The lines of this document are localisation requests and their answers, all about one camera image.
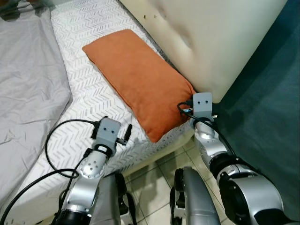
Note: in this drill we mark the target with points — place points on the grey robot right leg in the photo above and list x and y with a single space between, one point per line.
194 201

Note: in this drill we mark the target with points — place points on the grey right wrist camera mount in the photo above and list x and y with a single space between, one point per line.
202 104

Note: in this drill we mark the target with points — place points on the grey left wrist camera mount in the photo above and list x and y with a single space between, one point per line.
108 129

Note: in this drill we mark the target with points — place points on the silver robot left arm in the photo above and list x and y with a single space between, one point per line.
89 173

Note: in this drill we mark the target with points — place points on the cream tufted headboard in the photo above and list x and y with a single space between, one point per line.
211 42

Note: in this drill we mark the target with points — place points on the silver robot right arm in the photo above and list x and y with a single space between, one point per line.
208 140

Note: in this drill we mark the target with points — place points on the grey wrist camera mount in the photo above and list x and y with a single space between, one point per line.
202 104
108 129

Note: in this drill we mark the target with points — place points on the grey blanket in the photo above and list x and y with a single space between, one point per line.
28 84

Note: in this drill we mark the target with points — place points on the grey robot leg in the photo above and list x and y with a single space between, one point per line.
108 201
194 201

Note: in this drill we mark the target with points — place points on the mattress with white chevron sheet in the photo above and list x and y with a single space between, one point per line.
89 108

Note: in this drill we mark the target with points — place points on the grey robot left leg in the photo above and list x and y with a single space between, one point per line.
108 201

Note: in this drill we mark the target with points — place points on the orange suede pillow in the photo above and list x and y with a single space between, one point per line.
136 79

